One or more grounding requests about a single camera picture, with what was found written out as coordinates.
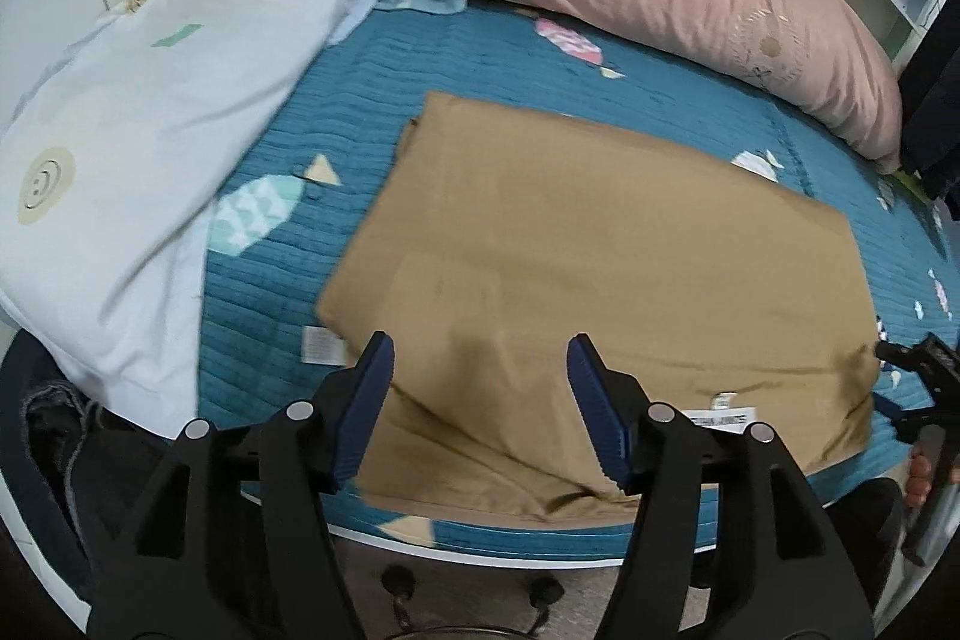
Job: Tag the yellow-green cushion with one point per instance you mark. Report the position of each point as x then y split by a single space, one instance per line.
911 181

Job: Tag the teal quilted bed cover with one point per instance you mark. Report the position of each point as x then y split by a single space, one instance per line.
360 78

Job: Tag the white printed pillow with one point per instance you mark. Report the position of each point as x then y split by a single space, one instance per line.
150 123

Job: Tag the person's leg in dark trousers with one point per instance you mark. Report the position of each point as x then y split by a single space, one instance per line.
862 535

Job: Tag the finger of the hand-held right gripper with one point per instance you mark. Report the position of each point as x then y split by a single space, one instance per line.
930 424
941 359

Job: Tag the tan shirt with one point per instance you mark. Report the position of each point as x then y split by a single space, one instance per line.
600 235

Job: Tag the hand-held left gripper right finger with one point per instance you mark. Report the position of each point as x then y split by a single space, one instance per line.
600 415

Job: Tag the person's right hand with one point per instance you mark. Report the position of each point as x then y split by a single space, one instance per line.
919 482

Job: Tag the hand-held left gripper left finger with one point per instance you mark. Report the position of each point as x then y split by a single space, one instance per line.
367 407

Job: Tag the mint bunk bed frame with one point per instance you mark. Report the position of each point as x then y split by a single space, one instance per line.
480 551

